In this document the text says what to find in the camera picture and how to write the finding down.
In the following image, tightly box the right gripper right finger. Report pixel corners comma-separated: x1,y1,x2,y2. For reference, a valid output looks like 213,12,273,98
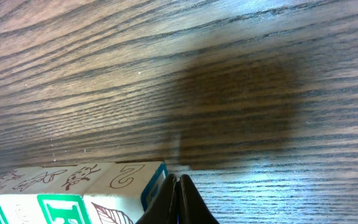
177,174,219,224

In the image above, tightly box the green picture wooden block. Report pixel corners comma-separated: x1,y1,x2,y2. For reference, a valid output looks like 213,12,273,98
12,162,117,224

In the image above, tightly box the white swirl wooden block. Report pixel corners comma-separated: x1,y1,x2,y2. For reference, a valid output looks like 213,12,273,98
0,166,71,223

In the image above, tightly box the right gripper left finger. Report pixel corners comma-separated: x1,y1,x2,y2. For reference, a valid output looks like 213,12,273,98
136,174,178,224

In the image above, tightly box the white leaf wooden block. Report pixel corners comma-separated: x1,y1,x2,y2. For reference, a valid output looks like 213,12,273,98
83,161,168,224

